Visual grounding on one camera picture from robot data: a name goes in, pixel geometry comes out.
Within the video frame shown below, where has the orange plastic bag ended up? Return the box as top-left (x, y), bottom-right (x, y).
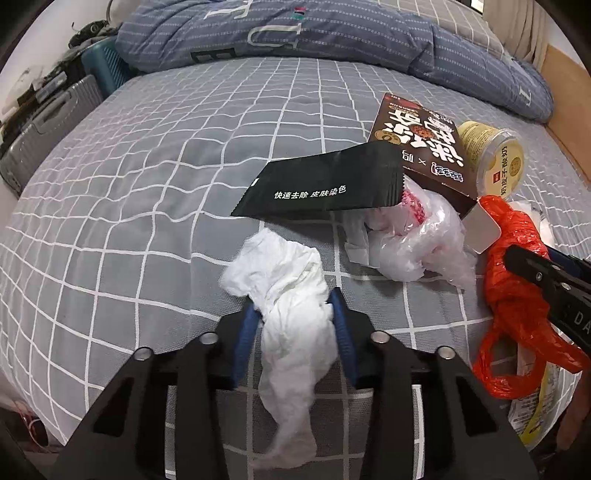
top-left (472, 195), bottom-right (591, 400)

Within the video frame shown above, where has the yellow white snack packet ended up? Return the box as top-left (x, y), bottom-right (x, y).
top-left (508, 342), bottom-right (583, 450)

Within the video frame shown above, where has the grey suitcase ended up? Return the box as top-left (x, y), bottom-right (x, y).
top-left (0, 76), bottom-right (105, 199)

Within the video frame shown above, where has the brown printed cardboard box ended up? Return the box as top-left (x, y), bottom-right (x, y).
top-left (367, 92), bottom-right (502, 254)

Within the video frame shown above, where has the small white tissue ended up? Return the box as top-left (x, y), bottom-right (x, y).
top-left (344, 216), bottom-right (371, 266)

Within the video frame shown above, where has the yellow yogurt cup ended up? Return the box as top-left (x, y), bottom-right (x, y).
top-left (457, 121), bottom-right (525, 200)

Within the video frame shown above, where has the grey checked bed sheet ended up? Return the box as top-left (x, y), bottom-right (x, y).
top-left (0, 55), bottom-right (591, 462)

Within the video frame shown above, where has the beige curtain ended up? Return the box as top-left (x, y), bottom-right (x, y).
top-left (482, 0), bottom-right (550, 65)

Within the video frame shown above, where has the grey checked pillow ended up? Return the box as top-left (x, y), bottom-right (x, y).
top-left (392, 0), bottom-right (505, 58)

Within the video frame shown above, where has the blue grey striped quilt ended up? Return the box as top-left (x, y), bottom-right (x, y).
top-left (115, 0), bottom-right (555, 121)

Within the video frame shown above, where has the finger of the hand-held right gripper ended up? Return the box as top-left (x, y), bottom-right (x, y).
top-left (503, 244), bottom-right (591, 301)
top-left (547, 247), bottom-right (591, 278)

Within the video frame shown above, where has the teal suitcase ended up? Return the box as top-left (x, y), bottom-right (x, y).
top-left (82, 37), bottom-right (130, 97)

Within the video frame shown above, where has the black sachet packet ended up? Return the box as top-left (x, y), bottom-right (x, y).
top-left (230, 141), bottom-right (407, 221)

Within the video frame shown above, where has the wooden bed frame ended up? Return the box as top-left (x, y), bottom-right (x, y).
top-left (538, 44), bottom-right (591, 185)

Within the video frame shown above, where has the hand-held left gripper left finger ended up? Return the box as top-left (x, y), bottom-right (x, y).
top-left (51, 300), bottom-right (264, 480)

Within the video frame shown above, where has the clear plastic bag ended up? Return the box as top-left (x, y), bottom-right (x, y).
top-left (365, 178), bottom-right (476, 289)

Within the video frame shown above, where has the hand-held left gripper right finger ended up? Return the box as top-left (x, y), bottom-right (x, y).
top-left (328, 287), bottom-right (539, 480)

